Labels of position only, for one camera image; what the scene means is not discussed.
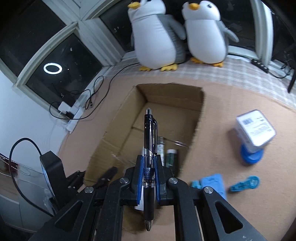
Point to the blue round-headed tool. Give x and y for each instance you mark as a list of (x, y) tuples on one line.
[(252, 182)]

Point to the white power adapter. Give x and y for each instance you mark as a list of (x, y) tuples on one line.
[(66, 106)]

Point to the black plug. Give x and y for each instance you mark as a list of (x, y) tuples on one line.
[(69, 114)]

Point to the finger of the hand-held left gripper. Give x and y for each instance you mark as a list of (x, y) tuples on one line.
[(108, 173), (76, 178)]

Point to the clear plastic bin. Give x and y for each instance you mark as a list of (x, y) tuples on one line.
[(25, 197)]

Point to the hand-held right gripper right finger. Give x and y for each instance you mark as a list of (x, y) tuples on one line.
[(158, 176)]

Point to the blue plastic clip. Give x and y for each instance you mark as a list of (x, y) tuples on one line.
[(214, 183)]

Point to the small white box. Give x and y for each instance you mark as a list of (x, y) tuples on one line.
[(254, 129)]

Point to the green and white glue stick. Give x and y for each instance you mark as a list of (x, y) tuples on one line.
[(171, 157)]

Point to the blue round lid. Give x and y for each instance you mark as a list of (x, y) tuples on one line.
[(251, 158)]

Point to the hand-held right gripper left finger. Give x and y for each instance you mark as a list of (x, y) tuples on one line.
[(139, 176)]

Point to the large penguin plush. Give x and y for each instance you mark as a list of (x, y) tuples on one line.
[(155, 41)]

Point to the cardboard box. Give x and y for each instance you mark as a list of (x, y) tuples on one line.
[(175, 120)]

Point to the checkered windowsill cloth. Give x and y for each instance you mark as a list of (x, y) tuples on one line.
[(231, 76)]

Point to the small penguin plush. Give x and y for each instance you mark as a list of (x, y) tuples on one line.
[(205, 37)]

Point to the black power strip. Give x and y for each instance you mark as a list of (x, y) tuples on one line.
[(260, 65)]

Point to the white power strip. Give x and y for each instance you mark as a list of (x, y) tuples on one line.
[(76, 118)]

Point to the black retractable pen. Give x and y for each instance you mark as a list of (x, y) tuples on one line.
[(149, 139)]

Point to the white window frame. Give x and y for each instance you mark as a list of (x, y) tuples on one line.
[(92, 30)]

